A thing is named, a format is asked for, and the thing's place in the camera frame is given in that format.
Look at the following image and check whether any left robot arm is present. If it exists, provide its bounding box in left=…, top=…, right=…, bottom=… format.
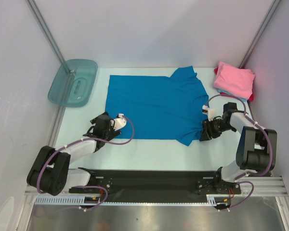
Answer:
left=26, top=112, right=127, bottom=196

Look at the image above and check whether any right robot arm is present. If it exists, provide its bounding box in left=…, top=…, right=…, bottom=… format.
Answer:
left=199, top=102, right=277, bottom=193

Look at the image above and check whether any light blue folded t-shirt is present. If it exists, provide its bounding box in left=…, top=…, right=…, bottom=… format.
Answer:
left=218, top=88, right=246, bottom=103

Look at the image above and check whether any pink folded t-shirt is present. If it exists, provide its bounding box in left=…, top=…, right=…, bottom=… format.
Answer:
left=212, top=60, right=256, bottom=99

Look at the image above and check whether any teal translucent plastic bin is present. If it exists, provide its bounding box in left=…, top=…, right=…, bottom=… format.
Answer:
left=48, top=59, right=98, bottom=108

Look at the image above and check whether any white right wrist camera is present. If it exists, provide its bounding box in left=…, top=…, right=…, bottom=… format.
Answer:
left=202, top=105, right=216, bottom=121

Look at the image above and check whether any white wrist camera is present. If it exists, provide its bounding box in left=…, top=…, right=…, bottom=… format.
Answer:
left=202, top=105, right=216, bottom=121
left=111, top=114, right=127, bottom=131

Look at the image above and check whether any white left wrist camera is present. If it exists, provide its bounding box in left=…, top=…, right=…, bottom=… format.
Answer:
left=111, top=114, right=127, bottom=131

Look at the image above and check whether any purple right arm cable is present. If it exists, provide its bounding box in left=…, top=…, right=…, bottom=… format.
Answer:
left=205, top=93, right=273, bottom=212

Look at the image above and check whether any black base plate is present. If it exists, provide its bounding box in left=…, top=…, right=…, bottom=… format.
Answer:
left=38, top=168, right=273, bottom=204

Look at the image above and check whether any white slotted cable duct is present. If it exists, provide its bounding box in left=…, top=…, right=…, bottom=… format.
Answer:
left=35, top=195, right=230, bottom=206

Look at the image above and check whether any aluminium front rail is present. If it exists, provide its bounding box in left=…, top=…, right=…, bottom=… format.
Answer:
left=29, top=175, right=287, bottom=196

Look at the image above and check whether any right aluminium frame post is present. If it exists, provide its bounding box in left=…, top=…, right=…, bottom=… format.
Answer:
left=238, top=0, right=283, bottom=68

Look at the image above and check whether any aluminium frame post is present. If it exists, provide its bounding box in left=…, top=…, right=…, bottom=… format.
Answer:
left=25, top=0, right=65, bottom=64
left=238, top=0, right=283, bottom=68

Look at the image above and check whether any left aluminium frame post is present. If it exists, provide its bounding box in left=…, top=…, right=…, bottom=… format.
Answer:
left=25, top=0, right=65, bottom=64

